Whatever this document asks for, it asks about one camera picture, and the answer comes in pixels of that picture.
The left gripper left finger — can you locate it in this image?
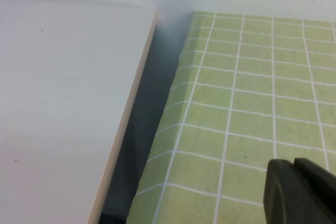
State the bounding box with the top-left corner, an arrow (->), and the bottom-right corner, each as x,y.
263,158 -> 316,224

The green checked tablecloth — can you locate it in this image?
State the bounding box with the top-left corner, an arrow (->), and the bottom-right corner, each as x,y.
125,11 -> 336,224

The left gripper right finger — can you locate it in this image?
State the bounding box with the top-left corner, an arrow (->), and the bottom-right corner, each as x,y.
293,157 -> 336,224

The white board with beige edge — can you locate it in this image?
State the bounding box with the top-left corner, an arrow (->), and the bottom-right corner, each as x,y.
0,0 -> 158,224

